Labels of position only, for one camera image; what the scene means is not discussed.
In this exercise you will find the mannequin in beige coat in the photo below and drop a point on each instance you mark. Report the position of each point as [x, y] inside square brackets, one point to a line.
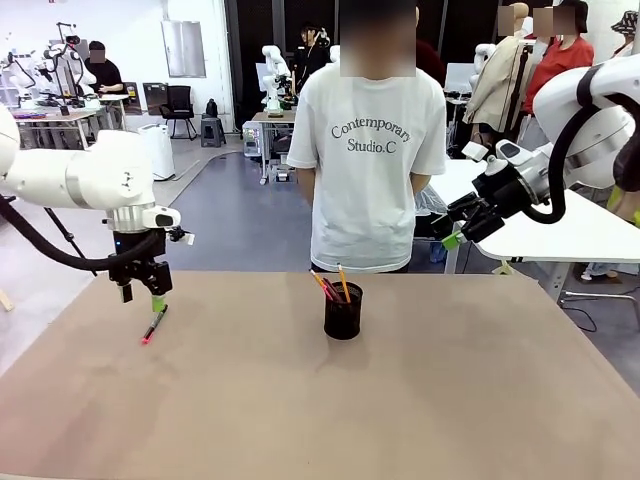
[492, 95]

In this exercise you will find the white air purifier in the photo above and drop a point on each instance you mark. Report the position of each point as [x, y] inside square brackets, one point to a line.
[161, 152]

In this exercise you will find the yellow pencil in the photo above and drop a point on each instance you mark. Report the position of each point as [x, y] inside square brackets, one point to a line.
[317, 278]
[344, 282]

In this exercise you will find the black office chair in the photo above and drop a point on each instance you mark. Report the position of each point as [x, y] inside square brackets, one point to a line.
[179, 105]

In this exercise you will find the mannequin in dark red coat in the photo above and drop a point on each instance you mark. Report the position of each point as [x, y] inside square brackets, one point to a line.
[432, 62]

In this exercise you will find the black stool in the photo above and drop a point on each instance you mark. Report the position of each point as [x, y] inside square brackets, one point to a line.
[213, 131]

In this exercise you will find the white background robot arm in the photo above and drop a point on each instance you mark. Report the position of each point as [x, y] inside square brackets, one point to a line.
[484, 57]
[335, 54]
[70, 60]
[17, 75]
[274, 75]

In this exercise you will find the grey storage bin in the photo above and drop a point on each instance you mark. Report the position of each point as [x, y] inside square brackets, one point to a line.
[284, 176]

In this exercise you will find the thin black pole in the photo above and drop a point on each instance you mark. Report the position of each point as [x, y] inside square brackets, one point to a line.
[70, 241]

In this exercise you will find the wooden background robot table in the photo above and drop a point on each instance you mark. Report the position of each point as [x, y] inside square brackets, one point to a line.
[272, 118]

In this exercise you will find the white table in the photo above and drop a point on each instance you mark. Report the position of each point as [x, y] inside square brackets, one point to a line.
[550, 240]

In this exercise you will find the mannequin in light jacket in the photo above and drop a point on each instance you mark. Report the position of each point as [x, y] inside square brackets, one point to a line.
[625, 47]

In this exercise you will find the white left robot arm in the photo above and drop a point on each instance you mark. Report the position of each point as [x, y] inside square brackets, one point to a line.
[75, 175]

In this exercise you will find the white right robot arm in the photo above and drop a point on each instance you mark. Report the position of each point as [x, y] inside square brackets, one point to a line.
[600, 125]

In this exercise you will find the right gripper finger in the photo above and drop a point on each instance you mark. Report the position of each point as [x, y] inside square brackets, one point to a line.
[462, 207]
[477, 230]

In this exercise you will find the person in red shirt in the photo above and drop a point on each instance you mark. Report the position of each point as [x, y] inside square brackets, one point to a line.
[560, 60]

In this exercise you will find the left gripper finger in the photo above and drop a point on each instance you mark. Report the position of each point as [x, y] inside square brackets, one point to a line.
[158, 302]
[127, 293]

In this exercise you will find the grey wall panel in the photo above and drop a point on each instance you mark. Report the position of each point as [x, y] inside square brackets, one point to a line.
[182, 50]

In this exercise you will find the seated person in black shirt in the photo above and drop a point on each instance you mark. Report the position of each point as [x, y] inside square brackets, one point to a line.
[104, 72]

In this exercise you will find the person in black clothes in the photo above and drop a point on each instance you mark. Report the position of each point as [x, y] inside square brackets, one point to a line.
[310, 60]

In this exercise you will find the person in white t-shirt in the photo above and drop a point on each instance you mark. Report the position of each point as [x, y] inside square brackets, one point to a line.
[365, 200]

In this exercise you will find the black standing panel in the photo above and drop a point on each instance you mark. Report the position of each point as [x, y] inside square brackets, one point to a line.
[155, 99]

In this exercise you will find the patterned bucket hat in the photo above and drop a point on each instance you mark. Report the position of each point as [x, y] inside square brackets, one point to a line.
[627, 22]

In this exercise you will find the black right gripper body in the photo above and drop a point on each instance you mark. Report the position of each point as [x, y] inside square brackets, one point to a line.
[505, 195]

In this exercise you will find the blue bag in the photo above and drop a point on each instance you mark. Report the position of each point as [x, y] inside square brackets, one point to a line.
[439, 254]

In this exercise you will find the pale green bracket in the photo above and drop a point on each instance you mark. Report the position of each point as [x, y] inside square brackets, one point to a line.
[502, 269]

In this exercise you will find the black marker pink cap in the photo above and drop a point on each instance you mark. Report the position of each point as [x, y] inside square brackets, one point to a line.
[152, 327]

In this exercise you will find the yellow-green object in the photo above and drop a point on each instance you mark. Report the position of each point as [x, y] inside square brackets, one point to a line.
[625, 205]

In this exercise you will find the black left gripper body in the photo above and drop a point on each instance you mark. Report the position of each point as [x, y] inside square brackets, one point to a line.
[160, 277]

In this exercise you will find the black tripod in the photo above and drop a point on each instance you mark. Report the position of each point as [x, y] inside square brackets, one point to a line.
[515, 100]

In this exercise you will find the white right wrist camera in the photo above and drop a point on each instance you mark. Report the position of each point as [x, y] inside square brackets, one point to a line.
[475, 151]

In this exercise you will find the computer tower with lights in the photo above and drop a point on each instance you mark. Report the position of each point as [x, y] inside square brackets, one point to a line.
[252, 140]

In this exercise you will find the red-brown pencil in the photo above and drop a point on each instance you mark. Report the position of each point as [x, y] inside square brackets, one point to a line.
[328, 287]

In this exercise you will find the black bag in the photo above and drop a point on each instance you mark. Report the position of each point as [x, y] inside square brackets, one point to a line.
[212, 107]

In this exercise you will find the black mesh pen holder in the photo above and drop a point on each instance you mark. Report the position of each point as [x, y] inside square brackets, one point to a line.
[343, 317]

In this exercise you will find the grey mesh cloth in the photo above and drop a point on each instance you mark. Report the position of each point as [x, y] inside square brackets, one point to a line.
[431, 202]

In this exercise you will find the long wooden workbench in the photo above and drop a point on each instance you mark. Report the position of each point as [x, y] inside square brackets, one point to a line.
[55, 116]

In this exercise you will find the small wooden piece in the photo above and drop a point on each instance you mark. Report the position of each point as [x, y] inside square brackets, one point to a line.
[6, 300]

